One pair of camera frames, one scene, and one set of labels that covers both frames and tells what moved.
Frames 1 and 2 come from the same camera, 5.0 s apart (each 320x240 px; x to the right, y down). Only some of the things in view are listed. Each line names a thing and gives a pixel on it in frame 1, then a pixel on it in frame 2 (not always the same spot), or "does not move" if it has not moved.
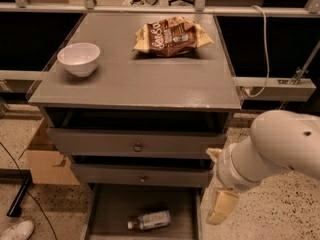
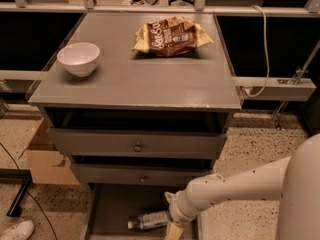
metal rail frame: [291, 87] does not move
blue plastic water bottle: [158, 219] does not move
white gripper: [229, 173] → [175, 211]
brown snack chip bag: [171, 37] does not move
